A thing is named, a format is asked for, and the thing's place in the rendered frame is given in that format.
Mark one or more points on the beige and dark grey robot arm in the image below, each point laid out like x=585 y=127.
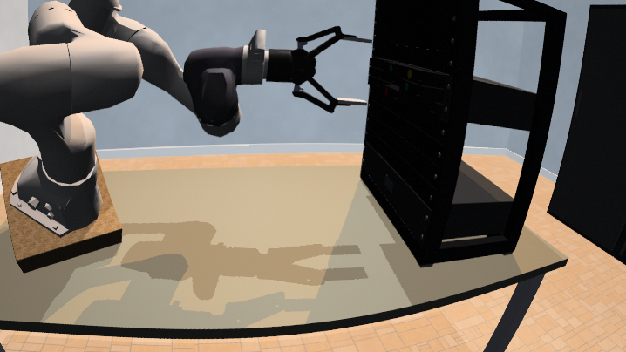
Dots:
x=71 y=69

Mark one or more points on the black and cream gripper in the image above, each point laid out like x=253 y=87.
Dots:
x=303 y=65

